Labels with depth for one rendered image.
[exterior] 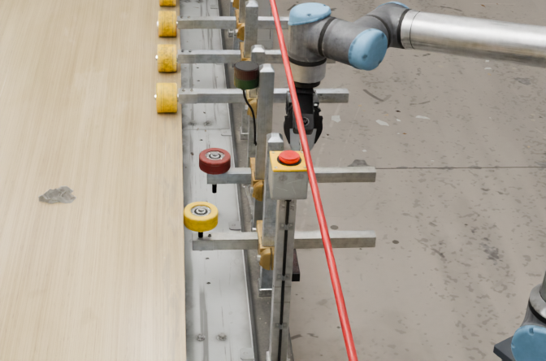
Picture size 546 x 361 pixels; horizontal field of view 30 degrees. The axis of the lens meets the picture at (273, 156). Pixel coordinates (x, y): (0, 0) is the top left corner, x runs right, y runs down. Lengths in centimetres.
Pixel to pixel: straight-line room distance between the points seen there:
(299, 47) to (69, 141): 72
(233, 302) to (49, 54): 103
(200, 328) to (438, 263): 153
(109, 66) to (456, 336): 145
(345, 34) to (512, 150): 250
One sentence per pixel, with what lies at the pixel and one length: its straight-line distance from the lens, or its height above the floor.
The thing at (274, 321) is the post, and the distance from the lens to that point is 216.
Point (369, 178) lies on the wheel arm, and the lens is 264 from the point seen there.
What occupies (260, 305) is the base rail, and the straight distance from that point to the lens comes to 241.
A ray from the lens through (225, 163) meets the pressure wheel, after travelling 255.
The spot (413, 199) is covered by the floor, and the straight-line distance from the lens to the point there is 416.
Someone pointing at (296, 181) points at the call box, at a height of 119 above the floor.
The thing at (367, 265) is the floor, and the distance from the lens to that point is 375.
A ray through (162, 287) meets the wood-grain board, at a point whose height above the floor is 90.
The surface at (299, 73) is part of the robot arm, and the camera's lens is 228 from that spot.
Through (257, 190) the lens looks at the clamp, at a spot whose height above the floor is 85.
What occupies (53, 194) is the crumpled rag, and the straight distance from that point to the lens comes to 243.
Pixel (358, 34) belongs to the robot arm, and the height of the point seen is 135.
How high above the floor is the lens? 222
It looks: 31 degrees down
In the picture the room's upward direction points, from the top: 3 degrees clockwise
